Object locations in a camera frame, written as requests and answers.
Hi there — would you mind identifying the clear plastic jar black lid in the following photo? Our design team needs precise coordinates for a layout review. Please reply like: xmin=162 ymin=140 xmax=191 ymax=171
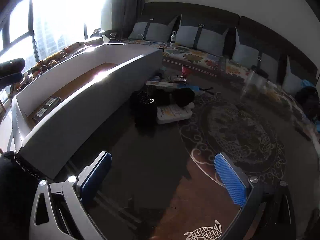
xmin=241 ymin=66 xmax=268 ymax=99

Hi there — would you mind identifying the brown sofa with floral cover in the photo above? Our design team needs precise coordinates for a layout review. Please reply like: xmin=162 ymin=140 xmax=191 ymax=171
xmin=124 ymin=2 xmax=319 ymax=124

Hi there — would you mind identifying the dark glitter cloth roll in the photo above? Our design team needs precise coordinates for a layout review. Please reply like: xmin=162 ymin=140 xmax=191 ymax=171
xmin=157 ymin=88 xmax=195 ymax=108

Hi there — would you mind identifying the grey cushion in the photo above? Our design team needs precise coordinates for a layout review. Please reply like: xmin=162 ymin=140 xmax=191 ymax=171
xmin=176 ymin=15 xmax=229 ymax=56
xmin=281 ymin=56 xmax=317 ymax=95
xmin=129 ymin=16 xmax=177 ymax=42
xmin=232 ymin=28 xmax=280 ymax=80

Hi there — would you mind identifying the grey cushion far left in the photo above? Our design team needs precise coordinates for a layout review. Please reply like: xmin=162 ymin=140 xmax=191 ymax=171
xmin=129 ymin=16 xmax=177 ymax=42

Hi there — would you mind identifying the red foil pouch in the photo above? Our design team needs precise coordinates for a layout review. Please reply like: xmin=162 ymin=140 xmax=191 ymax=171
xmin=182 ymin=64 xmax=192 ymax=79

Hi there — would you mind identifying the black printed cardboard box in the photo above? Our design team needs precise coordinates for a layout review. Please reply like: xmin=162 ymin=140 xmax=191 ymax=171
xmin=32 ymin=97 xmax=62 ymax=124

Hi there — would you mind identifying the white cardboard sorting box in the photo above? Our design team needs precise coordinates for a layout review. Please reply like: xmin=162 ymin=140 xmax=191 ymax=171
xmin=11 ymin=43 xmax=163 ymax=179

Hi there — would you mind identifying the black lace cloth bundle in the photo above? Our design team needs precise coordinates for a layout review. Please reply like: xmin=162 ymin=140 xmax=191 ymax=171
xmin=129 ymin=90 xmax=158 ymax=137

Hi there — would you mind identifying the blue white toothpaste box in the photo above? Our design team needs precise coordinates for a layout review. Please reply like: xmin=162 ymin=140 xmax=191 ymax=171
xmin=145 ymin=80 xmax=178 ymax=88

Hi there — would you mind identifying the grey curtain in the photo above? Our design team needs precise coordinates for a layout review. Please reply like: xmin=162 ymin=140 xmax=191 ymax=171
xmin=111 ymin=0 xmax=145 ymax=40

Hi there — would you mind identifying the white pump bottle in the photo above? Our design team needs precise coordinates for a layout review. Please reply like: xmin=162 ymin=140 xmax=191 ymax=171
xmin=170 ymin=31 xmax=176 ymax=48

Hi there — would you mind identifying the grey cushion far right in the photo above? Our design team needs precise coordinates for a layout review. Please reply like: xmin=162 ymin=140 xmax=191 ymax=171
xmin=281 ymin=56 xmax=317 ymax=95

